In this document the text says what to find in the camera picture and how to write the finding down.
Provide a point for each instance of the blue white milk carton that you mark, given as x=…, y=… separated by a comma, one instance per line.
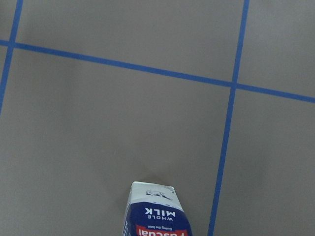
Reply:
x=154, y=210

